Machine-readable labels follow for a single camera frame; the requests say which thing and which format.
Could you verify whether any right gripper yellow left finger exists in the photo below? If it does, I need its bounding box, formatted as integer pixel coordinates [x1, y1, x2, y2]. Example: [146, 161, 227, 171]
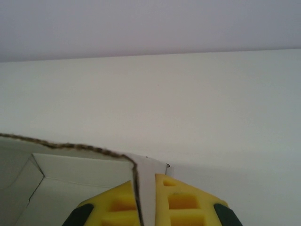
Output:
[63, 180, 143, 226]

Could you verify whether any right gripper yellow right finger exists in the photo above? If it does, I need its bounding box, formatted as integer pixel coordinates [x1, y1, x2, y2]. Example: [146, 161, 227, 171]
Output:
[154, 173, 243, 226]

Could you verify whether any white paper box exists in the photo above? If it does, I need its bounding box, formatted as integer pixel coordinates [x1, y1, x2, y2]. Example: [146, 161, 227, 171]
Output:
[0, 133, 175, 226]

